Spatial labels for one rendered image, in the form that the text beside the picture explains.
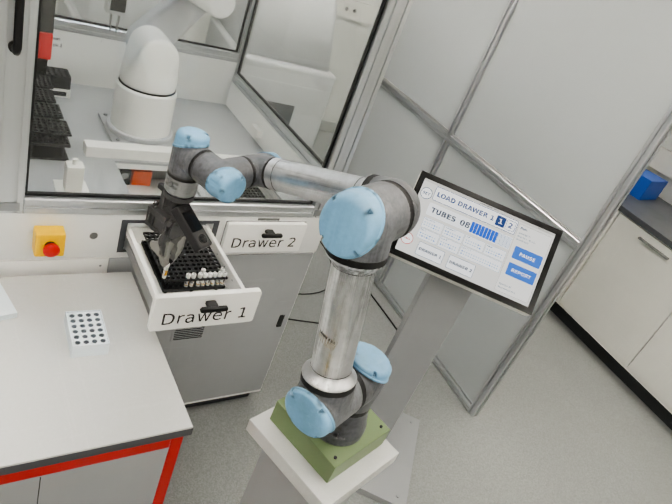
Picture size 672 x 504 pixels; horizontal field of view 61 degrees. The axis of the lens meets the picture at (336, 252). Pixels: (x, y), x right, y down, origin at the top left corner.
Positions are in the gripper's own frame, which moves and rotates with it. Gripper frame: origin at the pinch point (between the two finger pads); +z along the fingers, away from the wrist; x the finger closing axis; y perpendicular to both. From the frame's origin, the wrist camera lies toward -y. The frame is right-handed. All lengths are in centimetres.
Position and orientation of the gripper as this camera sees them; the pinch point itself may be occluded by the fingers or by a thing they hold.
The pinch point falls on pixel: (169, 263)
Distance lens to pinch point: 149.2
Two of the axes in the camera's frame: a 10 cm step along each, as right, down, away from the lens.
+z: -3.4, 7.9, 5.0
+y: -7.9, -5.3, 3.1
